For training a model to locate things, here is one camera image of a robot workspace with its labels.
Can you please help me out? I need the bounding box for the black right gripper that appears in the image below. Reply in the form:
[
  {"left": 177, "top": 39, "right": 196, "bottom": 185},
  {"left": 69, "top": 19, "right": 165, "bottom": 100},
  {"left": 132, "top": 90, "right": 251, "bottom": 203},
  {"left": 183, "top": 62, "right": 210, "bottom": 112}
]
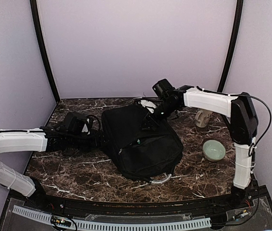
[{"left": 140, "top": 100, "right": 179, "bottom": 130}]

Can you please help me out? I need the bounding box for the black student backpack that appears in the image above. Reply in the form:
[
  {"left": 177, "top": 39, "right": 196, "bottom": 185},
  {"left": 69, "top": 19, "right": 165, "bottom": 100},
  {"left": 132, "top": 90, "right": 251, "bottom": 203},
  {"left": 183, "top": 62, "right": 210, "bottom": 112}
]
[{"left": 101, "top": 104, "right": 183, "bottom": 182}]

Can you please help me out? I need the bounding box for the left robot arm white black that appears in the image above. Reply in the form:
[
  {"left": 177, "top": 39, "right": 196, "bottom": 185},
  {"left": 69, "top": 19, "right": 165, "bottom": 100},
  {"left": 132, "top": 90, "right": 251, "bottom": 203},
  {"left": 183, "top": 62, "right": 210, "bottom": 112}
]
[{"left": 0, "top": 126, "right": 104, "bottom": 210}]

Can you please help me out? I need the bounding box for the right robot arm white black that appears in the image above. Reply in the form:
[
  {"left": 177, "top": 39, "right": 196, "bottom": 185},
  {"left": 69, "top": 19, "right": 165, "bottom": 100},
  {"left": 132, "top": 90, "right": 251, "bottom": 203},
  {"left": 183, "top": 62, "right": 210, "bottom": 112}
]
[{"left": 138, "top": 85, "right": 259, "bottom": 190}]

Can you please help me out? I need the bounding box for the white ceramic mug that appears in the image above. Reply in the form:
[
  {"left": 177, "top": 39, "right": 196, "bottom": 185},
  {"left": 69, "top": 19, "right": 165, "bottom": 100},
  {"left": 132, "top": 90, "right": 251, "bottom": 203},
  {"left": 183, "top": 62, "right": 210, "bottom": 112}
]
[{"left": 195, "top": 109, "right": 212, "bottom": 128}]

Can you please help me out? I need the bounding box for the pale green ceramic bowl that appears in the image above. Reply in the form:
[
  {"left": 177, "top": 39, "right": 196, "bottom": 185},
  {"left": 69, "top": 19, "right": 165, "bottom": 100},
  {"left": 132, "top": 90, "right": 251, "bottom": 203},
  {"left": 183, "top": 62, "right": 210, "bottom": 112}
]
[{"left": 202, "top": 140, "right": 226, "bottom": 162}]

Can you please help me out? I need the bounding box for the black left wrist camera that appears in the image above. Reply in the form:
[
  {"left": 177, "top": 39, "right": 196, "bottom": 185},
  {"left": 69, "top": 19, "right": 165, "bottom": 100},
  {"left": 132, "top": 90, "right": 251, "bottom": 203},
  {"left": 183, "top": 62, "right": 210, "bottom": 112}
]
[{"left": 62, "top": 112, "right": 93, "bottom": 135}]

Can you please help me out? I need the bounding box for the white slotted cable duct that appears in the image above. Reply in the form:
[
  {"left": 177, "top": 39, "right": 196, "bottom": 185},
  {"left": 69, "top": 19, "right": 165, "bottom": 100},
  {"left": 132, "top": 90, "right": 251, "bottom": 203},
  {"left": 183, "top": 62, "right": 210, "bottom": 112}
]
[{"left": 12, "top": 205, "right": 211, "bottom": 231}]

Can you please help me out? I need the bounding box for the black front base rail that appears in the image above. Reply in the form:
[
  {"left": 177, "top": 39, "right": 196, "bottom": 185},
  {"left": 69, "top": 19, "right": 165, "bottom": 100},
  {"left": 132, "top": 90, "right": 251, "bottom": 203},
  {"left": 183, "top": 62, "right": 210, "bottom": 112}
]
[{"left": 5, "top": 185, "right": 269, "bottom": 217}]

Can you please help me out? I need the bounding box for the black left corner post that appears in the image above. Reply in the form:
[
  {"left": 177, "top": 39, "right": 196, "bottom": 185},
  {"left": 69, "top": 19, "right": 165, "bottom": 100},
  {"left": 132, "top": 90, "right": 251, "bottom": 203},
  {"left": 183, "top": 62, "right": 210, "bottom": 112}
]
[{"left": 29, "top": 0, "right": 61, "bottom": 103}]

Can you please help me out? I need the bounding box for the black corner post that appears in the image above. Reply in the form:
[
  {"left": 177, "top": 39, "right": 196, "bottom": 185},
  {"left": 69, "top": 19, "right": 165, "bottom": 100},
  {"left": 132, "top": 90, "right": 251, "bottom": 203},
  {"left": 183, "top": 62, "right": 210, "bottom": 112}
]
[
  {"left": 217, "top": 0, "right": 244, "bottom": 92},
  {"left": 29, "top": 0, "right": 61, "bottom": 103}
]

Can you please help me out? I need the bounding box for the black right corner post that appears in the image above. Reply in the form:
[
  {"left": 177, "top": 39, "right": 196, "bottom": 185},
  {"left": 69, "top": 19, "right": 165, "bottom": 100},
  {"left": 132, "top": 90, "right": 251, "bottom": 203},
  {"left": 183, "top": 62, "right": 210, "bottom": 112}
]
[{"left": 217, "top": 0, "right": 244, "bottom": 92}]

